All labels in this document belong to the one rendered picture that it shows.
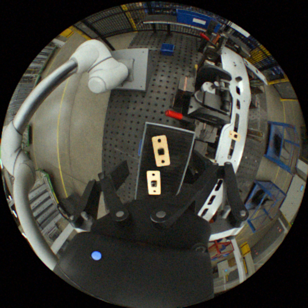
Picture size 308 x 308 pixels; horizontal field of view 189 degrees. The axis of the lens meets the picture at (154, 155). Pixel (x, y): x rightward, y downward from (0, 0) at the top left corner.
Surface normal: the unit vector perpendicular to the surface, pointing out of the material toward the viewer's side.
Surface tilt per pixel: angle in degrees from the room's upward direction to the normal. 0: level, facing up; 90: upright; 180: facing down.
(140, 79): 45
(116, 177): 90
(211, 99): 0
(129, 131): 0
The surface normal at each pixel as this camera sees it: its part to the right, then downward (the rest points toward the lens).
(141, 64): -0.23, 0.84
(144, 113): -0.10, 0.26
